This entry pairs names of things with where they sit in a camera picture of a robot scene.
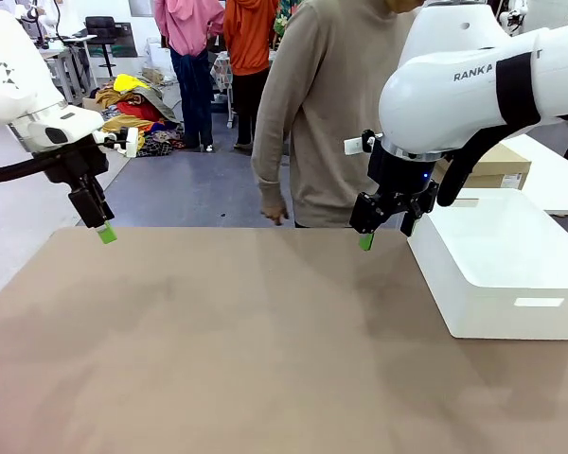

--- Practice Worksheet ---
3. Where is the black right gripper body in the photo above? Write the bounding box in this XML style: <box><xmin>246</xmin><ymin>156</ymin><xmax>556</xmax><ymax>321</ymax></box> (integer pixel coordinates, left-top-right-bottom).
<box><xmin>366</xmin><ymin>140</ymin><xmax>441</xmax><ymax>201</ymax></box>

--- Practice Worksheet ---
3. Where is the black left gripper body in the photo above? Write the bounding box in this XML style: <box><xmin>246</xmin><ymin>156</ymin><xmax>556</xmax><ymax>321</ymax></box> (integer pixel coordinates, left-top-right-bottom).
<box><xmin>43</xmin><ymin>140</ymin><xmax>111</xmax><ymax>191</ymax></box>

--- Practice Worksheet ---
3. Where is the tan cardboard shoe box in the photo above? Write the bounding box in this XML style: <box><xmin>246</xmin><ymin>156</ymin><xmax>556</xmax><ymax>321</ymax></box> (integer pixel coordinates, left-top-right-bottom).
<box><xmin>430</xmin><ymin>141</ymin><xmax>534</xmax><ymax>192</ymax></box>

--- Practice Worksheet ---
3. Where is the person's right forearm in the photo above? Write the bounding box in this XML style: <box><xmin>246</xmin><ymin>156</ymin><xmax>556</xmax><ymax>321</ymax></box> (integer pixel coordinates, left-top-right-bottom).
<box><xmin>251</xmin><ymin>127</ymin><xmax>289</xmax><ymax>212</ymax></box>

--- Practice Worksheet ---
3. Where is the person's right hand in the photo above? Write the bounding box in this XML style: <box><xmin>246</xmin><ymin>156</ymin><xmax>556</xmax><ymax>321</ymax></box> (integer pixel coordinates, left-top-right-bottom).
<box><xmin>259</xmin><ymin>200</ymin><xmax>291</xmax><ymax>228</ymax></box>

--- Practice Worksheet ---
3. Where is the colourful clothes pile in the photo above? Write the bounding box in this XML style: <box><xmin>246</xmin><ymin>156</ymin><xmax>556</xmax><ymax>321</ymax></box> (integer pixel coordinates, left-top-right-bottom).
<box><xmin>94</xmin><ymin>73</ymin><xmax>189</xmax><ymax>158</ymax></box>

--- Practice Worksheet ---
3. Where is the person in beige sweater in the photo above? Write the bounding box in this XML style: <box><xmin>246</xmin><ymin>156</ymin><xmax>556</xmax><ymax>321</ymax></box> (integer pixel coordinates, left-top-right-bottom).
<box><xmin>251</xmin><ymin>0</ymin><xmax>428</xmax><ymax>230</ymax></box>

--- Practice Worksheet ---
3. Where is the grey background desk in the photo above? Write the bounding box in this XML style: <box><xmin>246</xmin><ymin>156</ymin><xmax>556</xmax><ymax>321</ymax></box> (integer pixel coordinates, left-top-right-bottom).
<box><xmin>40</xmin><ymin>32</ymin><xmax>98</xmax><ymax>103</ymax></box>

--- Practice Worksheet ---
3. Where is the white plastic bin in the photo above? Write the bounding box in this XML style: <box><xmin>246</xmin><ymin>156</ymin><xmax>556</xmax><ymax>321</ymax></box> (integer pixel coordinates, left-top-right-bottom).
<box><xmin>406</xmin><ymin>187</ymin><xmax>568</xmax><ymax>341</ymax></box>

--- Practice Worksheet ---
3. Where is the black office chair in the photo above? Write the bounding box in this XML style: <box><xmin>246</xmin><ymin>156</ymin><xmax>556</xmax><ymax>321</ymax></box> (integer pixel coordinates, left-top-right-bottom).
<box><xmin>84</xmin><ymin>15</ymin><xmax>120</xmax><ymax>79</ymax></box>

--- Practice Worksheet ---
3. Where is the person in pink hoodie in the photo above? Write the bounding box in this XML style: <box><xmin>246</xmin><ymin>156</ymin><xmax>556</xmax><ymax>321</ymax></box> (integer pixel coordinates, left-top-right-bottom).
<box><xmin>153</xmin><ymin>0</ymin><xmax>226</xmax><ymax>153</ymax></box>

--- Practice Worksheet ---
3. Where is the patterned cloth table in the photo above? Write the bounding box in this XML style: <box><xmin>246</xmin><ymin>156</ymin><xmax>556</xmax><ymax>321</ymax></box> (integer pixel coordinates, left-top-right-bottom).
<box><xmin>210</xmin><ymin>50</ymin><xmax>239</xmax><ymax>130</ymax></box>

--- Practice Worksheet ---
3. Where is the person in orange hoodie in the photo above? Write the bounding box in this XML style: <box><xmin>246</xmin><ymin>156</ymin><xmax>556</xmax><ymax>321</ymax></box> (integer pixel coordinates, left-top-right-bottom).
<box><xmin>222</xmin><ymin>0</ymin><xmax>281</xmax><ymax>153</ymax></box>

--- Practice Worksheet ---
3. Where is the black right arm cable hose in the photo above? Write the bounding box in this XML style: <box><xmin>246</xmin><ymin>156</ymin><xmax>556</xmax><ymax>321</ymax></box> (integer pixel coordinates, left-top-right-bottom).
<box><xmin>436</xmin><ymin>120</ymin><xmax>520</xmax><ymax>208</ymax></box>

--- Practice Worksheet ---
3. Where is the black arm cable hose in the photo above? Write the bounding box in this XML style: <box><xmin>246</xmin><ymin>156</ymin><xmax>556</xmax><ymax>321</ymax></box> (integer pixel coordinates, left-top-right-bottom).
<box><xmin>0</xmin><ymin>154</ymin><xmax>54</xmax><ymax>185</ymax></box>
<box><xmin>436</xmin><ymin>120</ymin><xmax>520</xmax><ymax>208</ymax></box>

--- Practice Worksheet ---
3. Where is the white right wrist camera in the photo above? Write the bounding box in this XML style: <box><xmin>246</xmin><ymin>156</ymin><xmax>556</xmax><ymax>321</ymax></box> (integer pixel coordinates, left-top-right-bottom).
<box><xmin>343</xmin><ymin>129</ymin><xmax>378</xmax><ymax>158</ymax></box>

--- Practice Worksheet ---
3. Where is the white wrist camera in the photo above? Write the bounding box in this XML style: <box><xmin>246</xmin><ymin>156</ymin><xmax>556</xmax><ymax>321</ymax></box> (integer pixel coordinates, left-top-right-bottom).
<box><xmin>93</xmin><ymin>126</ymin><xmax>140</xmax><ymax>159</ymax></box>
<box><xmin>343</xmin><ymin>129</ymin><xmax>378</xmax><ymax>158</ymax></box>

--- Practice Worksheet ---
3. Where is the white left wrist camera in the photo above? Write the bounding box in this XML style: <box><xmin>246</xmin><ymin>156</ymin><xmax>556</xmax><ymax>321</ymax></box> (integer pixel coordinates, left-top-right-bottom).
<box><xmin>93</xmin><ymin>126</ymin><xmax>140</xmax><ymax>159</ymax></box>

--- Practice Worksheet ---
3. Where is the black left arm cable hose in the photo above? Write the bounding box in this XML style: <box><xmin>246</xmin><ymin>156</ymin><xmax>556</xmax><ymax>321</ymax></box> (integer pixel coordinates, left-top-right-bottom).
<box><xmin>0</xmin><ymin>154</ymin><xmax>54</xmax><ymax>185</ymax></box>

